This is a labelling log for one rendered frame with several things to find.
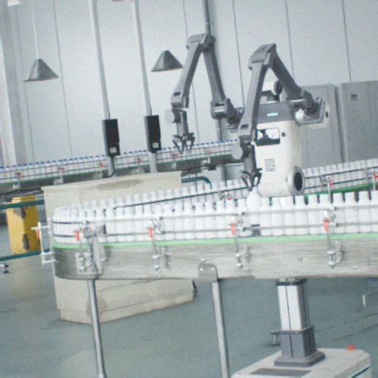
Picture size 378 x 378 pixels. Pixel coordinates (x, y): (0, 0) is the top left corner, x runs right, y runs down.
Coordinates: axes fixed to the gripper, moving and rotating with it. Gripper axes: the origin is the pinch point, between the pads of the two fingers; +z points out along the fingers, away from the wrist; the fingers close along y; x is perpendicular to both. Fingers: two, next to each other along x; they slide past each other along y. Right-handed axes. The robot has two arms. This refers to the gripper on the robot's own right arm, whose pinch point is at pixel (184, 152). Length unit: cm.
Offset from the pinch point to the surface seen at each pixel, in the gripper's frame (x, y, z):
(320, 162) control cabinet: -213, -559, 38
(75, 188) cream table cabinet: -274, -230, 27
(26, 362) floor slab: -233, -109, 141
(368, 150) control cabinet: -189, -632, 33
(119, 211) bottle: -30.7, 16.3, 25.1
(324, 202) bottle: 80, 18, 26
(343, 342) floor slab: -24, -194, 140
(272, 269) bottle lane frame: 53, 21, 54
